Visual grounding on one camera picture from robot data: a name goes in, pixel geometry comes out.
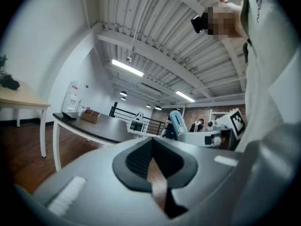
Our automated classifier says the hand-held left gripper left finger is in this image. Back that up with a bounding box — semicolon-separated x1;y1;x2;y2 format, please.
32;137;170;226

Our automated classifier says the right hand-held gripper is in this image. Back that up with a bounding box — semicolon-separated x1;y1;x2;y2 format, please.
177;107;247;150

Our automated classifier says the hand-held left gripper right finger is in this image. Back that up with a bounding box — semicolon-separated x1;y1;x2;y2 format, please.
152;137;243;226

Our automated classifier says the long ceiling strip light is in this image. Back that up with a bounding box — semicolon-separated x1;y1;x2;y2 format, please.
175;90;195;103
111;59;144;77

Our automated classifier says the dark brown table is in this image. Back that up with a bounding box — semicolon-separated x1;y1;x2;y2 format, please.
52;112;133;173

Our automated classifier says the black metal railing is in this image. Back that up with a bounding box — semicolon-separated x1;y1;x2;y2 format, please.
109;101;166;136

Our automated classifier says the wooden organiser box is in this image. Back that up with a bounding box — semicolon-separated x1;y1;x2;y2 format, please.
81;109;101;124

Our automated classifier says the black calculator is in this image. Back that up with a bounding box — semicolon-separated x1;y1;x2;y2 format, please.
61;111;78;121

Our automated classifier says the white water dispenser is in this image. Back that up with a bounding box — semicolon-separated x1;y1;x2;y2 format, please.
61;81;81;114

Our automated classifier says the person's beige shirt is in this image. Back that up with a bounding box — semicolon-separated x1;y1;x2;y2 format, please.
235;0;301;153

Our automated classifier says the light wooden table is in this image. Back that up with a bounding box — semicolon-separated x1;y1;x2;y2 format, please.
0;80;51;159

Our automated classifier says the person's head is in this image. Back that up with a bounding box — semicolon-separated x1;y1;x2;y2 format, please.
202;0;247;41

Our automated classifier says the black bag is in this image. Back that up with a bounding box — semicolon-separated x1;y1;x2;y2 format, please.
0;74;21;91

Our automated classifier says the black head-mounted camera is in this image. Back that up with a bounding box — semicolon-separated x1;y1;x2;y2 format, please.
190;15;204;34

